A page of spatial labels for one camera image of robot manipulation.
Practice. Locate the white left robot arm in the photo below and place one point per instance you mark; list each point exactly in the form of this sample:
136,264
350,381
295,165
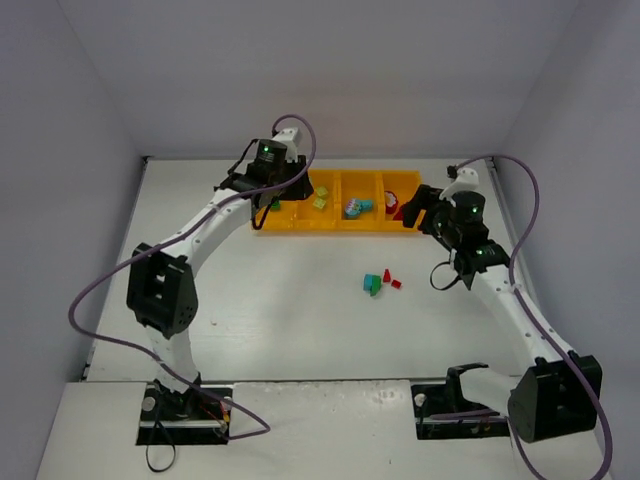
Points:
161,287

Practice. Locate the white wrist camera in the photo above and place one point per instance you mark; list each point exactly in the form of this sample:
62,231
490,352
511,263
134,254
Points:
462,179
290,137

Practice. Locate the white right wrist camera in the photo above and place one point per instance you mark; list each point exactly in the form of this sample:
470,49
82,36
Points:
462,179

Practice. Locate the light blue lego brick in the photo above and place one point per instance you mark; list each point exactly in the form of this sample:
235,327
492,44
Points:
371,281

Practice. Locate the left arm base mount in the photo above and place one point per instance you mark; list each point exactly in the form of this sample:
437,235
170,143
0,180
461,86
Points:
189,419

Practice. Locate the red round lego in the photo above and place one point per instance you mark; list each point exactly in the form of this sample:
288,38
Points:
398,216

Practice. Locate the yellow bin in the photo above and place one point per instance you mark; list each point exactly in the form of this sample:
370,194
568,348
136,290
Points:
309,219
269,219
363,186

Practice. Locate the small lime lego brick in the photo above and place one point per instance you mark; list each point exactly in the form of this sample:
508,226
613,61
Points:
319,204

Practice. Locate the blue flower lego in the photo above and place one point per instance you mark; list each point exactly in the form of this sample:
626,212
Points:
352,209

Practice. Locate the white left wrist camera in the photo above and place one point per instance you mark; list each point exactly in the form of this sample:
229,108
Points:
290,137

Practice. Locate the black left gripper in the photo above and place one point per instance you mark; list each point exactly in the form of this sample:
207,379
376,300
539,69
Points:
298,182

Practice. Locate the green curved lego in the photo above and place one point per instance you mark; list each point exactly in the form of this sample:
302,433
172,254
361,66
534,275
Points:
375,288

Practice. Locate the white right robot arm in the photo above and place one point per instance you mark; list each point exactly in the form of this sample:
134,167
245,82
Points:
552,394

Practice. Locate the yellow bin far left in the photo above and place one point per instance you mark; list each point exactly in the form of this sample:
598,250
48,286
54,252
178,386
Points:
269,219

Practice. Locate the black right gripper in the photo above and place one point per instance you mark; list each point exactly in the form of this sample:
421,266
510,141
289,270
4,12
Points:
417,209

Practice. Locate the red flower lego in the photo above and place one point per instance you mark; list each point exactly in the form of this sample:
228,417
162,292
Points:
391,202

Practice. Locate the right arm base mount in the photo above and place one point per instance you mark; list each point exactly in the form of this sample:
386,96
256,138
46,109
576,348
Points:
442,413

